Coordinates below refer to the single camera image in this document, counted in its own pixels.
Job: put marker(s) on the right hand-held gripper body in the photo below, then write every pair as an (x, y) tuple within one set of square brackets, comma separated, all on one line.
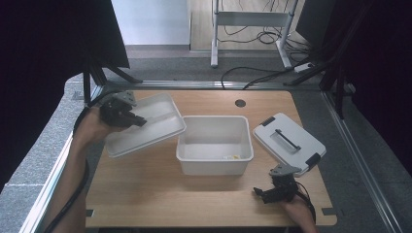
[(285, 189)]

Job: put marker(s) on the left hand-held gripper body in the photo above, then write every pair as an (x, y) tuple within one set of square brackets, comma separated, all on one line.
[(115, 111)]

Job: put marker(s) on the translucent box lid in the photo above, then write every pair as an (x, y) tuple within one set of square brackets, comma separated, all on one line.
[(155, 126)]

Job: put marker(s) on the white plastic storage box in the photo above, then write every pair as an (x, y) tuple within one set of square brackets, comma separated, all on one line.
[(213, 165)]

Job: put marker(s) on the person's right hand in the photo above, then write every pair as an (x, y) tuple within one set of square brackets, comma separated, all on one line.
[(299, 212)]

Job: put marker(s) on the person's left hand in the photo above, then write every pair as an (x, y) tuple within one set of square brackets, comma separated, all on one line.
[(90, 127)]

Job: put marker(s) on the black tripod stand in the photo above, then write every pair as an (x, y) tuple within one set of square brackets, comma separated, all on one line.
[(330, 77), (94, 77)]

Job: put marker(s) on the black curtain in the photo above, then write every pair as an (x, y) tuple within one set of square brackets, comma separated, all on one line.
[(42, 64), (379, 64)]

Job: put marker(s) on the round black table grommet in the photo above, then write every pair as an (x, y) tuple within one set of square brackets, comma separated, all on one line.
[(240, 103)]

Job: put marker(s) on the white power strip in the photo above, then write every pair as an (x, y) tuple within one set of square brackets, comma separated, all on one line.
[(303, 67)]

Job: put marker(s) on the metal floor rail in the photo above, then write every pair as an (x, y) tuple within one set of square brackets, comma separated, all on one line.
[(359, 161), (39, 207)]

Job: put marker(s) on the white metal desk frame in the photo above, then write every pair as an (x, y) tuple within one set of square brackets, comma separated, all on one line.
[(249, 18)]

